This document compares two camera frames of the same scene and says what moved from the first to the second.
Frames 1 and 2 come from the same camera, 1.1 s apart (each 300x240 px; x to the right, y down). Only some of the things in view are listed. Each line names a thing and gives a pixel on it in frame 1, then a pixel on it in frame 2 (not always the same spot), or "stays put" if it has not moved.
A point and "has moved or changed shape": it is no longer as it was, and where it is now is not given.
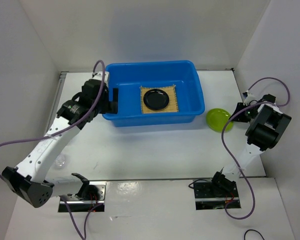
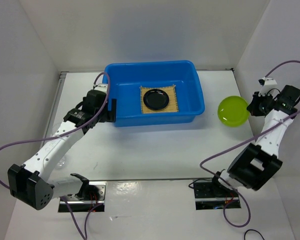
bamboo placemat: [172, 105] stays put
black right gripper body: [246, 116] to [260, 103]
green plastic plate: [216, 118] has moved or changed shape
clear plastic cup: [60, 161] stays put
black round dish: [156, 99] stays put
